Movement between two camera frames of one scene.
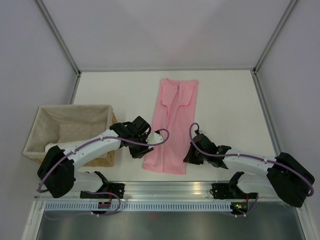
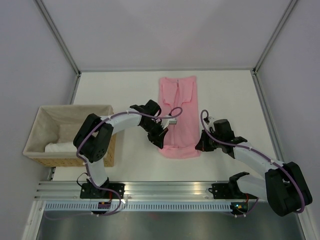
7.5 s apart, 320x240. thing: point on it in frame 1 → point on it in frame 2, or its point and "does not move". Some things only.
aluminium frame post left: (63, 44) does not move
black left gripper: (140, 154) → (158, 138)
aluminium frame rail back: (166, 69) does not move
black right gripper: (189, 157) → (202, 145)
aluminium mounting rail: (175, 190) does not move
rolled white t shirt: (62, 146) does not move
